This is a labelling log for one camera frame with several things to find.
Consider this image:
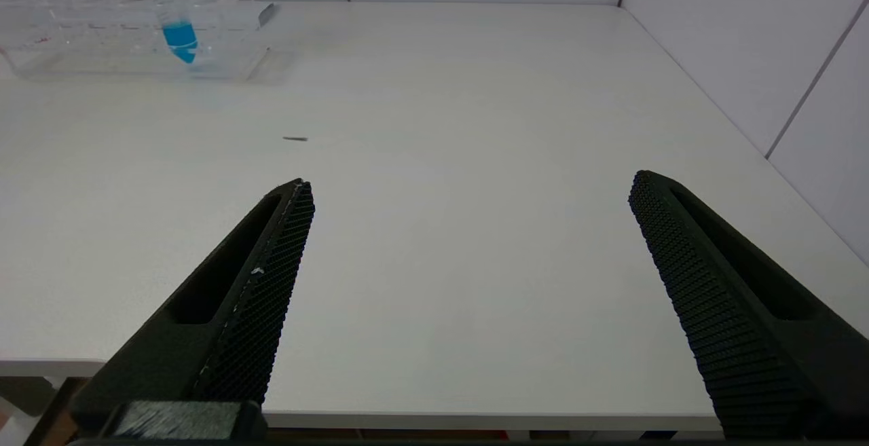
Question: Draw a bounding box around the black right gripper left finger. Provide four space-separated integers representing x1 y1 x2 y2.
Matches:
68 179 316 441

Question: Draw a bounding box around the clear plastic test tube rack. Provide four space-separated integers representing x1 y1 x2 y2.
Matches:
0 0 270 82

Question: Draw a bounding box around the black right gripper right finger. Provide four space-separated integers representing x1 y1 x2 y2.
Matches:
627 170 869 441

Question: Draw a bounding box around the test tube with blue pigment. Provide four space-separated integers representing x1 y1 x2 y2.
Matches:
136 0 199 65

